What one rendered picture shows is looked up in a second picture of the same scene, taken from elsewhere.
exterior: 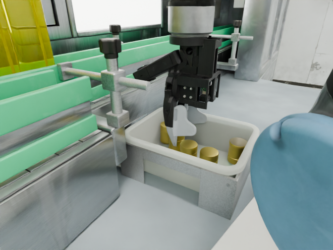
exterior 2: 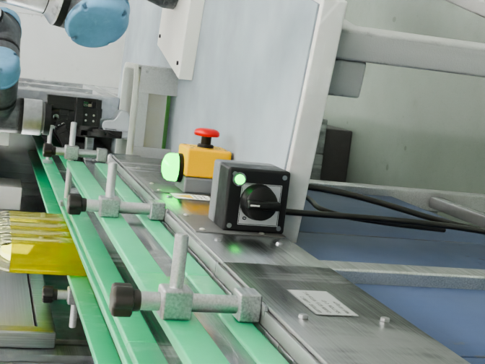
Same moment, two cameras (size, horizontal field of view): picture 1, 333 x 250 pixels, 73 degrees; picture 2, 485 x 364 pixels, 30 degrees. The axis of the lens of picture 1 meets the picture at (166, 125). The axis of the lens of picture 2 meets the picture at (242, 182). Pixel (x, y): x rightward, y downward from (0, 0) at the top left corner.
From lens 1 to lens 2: 157 cm
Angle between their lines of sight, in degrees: 24
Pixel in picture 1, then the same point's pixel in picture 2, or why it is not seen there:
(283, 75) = not seen: hidden behind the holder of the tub
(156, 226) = (181, 118)
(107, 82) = (72, 153)
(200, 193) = (162, 93)
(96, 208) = not seen: hidden behind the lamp
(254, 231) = (171, 50)
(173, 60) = (63, 130)
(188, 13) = (28, 112)
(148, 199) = (175, 136)
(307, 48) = not seen: hidden behind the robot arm
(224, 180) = (143, 74)
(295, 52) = (100, 63)
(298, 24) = (37, 65)
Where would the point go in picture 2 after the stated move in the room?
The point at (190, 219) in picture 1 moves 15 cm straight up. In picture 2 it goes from (179, 97) to (105, 89)
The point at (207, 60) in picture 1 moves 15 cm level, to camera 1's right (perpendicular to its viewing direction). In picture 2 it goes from (63, 100) to (66, 38)
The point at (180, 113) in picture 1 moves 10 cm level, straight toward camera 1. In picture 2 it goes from (109, 125) to (117, 107)
